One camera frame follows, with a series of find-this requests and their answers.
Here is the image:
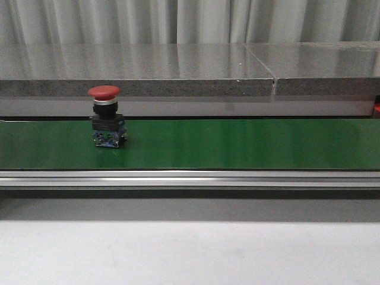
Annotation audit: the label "grey curtain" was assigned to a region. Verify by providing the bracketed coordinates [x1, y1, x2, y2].
[1, 1, 379, 44]

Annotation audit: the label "red plastic bin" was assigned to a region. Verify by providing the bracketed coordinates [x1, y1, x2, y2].
[372, 103, 380, 119]

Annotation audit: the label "aluminium conveyor frame rail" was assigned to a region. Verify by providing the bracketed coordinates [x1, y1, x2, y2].
[1, 170, 379, 190]

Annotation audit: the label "grey stone countertop right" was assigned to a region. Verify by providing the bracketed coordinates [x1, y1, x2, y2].
[245, 42, 379, 100]

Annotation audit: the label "red mushroom push button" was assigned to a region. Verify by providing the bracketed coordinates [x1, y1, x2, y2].
[88, 85, 126, 148]

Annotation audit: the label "green conveyor belt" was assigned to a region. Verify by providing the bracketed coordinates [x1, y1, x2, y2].
[1, 119, 379, 170]

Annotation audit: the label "grey stone countertop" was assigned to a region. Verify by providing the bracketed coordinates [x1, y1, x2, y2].
[245, 42, 379, 100]
[1, 44, 274, 98]

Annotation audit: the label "grey stone countertop left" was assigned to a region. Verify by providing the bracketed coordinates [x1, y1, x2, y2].
[1, 44, 274, 98]

